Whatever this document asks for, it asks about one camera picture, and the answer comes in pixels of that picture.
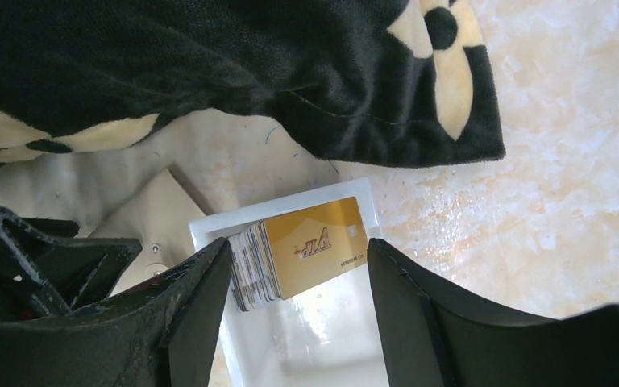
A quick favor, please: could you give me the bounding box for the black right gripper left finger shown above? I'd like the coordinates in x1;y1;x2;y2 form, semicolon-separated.
0;206;232;386

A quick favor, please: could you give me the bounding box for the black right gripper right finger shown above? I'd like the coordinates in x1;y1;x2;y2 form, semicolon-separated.
368;239;619;386

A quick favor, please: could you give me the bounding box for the white plastic tray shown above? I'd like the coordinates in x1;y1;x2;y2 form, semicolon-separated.
189;177;388;386

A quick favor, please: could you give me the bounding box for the beige card holder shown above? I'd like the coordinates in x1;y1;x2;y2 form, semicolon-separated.
90;169;205;296

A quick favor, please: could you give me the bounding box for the stack of credit cards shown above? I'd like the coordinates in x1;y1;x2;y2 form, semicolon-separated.
228;220;281;312

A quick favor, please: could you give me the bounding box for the black pillow with yellow flowers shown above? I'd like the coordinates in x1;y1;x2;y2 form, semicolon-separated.
0;1;505;168

